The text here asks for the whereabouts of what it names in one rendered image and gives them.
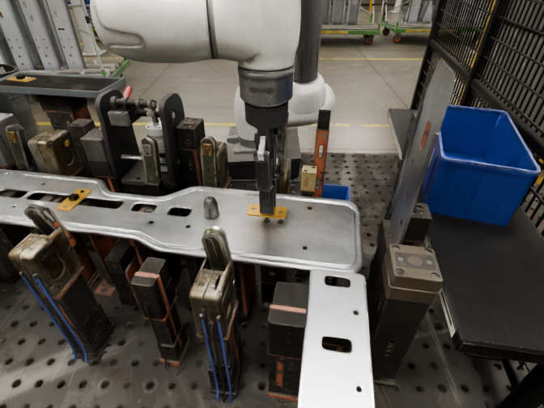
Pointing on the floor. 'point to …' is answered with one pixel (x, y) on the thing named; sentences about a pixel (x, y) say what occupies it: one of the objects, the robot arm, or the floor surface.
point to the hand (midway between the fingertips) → (267, 196)
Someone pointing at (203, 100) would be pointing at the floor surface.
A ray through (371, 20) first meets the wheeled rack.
